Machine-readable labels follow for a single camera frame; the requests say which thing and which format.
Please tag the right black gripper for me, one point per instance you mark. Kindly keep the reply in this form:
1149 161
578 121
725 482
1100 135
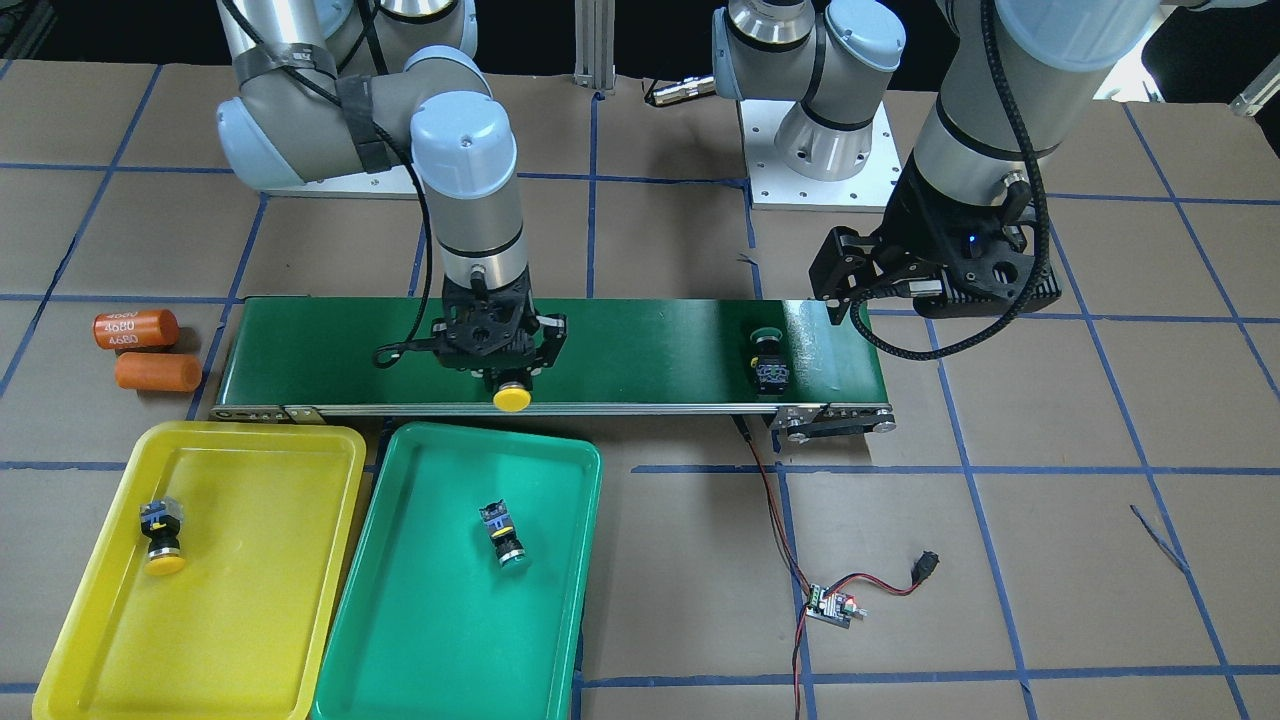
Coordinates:
549 334

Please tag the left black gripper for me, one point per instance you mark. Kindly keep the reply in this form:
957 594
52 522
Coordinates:
912 226

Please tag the yellow push button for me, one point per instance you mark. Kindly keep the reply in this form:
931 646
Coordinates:
512 392
160 523

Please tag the green push button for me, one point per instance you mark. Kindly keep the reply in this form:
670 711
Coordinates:
509 550
768 364

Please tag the plain orange cylinder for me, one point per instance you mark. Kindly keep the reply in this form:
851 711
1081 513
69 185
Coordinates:
158 372

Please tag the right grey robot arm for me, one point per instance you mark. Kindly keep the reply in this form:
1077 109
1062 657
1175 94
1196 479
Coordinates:
371 91

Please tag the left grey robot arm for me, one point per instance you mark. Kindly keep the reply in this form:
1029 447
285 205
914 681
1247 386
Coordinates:
1021 75

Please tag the green conveyor belt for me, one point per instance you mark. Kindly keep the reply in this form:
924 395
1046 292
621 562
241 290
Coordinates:
309 359

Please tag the yellow plastic tray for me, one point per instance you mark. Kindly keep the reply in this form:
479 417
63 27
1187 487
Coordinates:
240 632

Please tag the small controller circuit board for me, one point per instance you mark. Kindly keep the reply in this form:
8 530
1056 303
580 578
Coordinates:
833 607

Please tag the green plastic tray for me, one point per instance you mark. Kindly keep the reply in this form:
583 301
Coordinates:
429 626

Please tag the orange cylinder marked 4680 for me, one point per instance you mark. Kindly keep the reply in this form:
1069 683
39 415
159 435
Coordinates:
150 328

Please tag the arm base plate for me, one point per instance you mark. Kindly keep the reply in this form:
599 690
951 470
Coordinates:
392 184
825 160

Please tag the aluminium frame post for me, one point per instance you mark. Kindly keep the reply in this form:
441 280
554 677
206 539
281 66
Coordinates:
595 33

